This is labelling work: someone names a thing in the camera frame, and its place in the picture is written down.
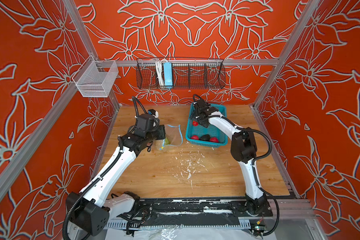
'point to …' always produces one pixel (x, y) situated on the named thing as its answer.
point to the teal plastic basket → (200, 130)
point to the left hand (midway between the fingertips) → (164, 127)
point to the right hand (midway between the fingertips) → (194, 117)
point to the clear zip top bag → (173, 136)
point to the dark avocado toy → (206, 137)
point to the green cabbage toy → (167, 141)
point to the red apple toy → (195, 123)
